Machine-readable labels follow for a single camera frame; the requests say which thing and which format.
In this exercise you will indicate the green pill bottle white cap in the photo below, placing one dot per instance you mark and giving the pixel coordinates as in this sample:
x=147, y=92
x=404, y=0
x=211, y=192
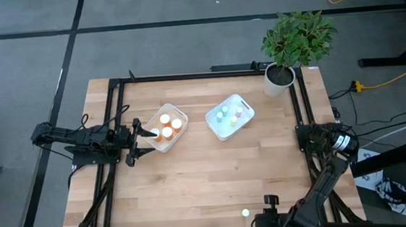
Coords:
x=224, y=109

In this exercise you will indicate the green plant in white pot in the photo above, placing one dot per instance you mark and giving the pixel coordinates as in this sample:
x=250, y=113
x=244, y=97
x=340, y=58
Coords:
x=296, y=37

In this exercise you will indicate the small white label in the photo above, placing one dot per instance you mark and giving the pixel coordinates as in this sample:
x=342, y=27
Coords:
x=313, y=68

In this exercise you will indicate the black desk crossbar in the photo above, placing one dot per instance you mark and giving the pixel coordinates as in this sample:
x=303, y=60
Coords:
x=391, y=155

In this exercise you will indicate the black white patterned bag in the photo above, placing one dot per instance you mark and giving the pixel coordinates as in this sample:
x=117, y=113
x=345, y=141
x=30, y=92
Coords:
x=392, y=194

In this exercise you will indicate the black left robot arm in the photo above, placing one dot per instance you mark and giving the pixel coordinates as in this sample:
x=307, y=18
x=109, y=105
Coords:
x=77, y=136

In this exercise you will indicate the black aluminium table frame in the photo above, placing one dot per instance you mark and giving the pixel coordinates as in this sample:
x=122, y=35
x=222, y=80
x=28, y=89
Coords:
x=200, y=75

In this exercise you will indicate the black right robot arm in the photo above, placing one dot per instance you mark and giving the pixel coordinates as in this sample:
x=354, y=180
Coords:
x=326, y=181

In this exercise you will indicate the white printed paper sheet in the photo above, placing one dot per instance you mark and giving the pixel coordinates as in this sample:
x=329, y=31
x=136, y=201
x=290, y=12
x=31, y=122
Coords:
x=370, y=182

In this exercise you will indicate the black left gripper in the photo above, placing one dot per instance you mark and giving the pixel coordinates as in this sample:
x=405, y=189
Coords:
x=125, y=143

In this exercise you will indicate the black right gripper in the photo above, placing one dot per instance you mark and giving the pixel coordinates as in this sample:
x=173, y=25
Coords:
x=284, y=223

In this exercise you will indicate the white plastic bin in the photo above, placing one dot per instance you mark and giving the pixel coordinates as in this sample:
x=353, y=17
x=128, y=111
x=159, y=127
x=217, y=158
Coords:
x=174, y=137
x=222, y=130

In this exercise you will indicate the teal pill bottle white cap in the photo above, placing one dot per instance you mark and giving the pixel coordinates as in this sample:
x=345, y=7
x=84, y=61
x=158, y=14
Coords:
x=219, y=116

